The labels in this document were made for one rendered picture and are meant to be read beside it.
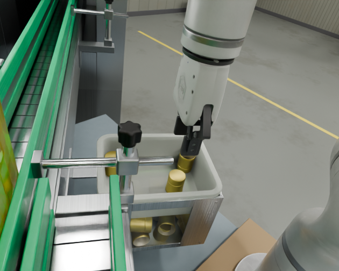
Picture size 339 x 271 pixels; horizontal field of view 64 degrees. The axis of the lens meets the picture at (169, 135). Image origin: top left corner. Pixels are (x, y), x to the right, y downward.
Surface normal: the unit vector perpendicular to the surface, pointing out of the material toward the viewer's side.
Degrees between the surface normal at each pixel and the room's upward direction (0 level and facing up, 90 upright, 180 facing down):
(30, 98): 0
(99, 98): 90
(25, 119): 0
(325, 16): 90
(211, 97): 87
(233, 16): 90
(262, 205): 0
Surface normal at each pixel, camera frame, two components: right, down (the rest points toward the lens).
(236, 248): 0.17, -0.78
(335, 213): -0.95, -0.32
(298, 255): -0.90, 0.13
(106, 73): 0.21, 0.63
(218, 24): -0.14, 0.59
